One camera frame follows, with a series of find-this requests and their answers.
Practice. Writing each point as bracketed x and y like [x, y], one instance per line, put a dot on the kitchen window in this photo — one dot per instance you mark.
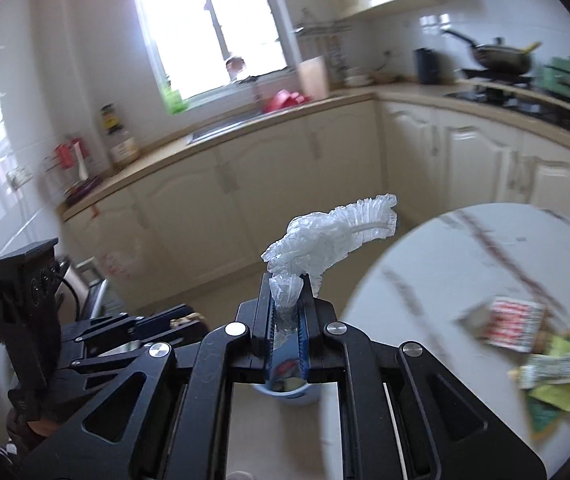
[180, 25]

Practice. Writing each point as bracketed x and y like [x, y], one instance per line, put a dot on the white dishes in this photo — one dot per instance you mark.
[357, 80]

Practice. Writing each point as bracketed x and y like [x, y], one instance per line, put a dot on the metal sink faucet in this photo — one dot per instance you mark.
[235, 67]

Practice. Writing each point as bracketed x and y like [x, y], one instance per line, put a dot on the cream base cabinet run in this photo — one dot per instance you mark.
[265, 185]

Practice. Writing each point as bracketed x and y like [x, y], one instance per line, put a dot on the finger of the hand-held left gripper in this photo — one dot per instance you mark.
[115, 322]
[115, 357]

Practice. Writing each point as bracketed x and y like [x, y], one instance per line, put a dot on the steel sink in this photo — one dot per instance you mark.
[215, 131]

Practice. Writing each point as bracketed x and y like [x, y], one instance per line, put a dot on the white and green packet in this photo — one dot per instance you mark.
[550, 367]

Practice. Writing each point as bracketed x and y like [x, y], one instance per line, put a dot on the glass jar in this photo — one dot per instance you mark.
[125, 149]

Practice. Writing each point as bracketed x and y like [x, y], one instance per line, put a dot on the black gas stove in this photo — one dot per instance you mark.
[530, 107]

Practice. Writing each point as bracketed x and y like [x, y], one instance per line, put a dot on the light green wrapper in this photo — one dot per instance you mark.
[563, 345]

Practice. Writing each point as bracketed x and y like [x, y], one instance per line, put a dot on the dark bottle yellow label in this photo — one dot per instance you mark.
[111, 119]

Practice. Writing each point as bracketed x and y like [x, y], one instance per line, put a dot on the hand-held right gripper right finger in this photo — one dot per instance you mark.
[304, 340]

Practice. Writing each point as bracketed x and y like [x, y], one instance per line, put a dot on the black wok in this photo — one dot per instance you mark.
[502, 57]

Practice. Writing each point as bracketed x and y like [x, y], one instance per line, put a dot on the red and white packet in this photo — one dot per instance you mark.
[515, 322]

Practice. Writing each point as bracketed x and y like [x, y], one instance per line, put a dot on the wooden cutting board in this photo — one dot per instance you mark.
[313, 80]

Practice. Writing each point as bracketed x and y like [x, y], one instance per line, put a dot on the red and white container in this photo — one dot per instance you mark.
[71, 156]

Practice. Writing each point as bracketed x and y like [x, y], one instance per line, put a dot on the round white marble table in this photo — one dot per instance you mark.
[440, 270]

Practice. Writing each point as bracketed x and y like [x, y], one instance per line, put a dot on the light blue trash bin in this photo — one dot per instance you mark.
[311, 393]

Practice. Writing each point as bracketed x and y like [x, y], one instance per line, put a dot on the black kettle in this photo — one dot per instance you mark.
[427, 66]

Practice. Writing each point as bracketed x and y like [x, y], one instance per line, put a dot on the red crumpled bag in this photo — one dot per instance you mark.
[285, 101]

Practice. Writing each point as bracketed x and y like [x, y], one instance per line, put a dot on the wall utensil rack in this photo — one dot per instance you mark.
[325, 30]

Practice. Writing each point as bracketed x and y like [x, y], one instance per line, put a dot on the green electric cooker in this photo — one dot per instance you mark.
[565, 82]

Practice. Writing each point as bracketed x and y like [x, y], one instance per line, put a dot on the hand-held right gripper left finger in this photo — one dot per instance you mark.
[270, 340]

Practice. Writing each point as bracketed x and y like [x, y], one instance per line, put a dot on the green plastic bottle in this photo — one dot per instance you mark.
[174, 101]

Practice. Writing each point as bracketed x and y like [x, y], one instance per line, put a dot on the clear plastic cover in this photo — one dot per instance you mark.
[315, 245]

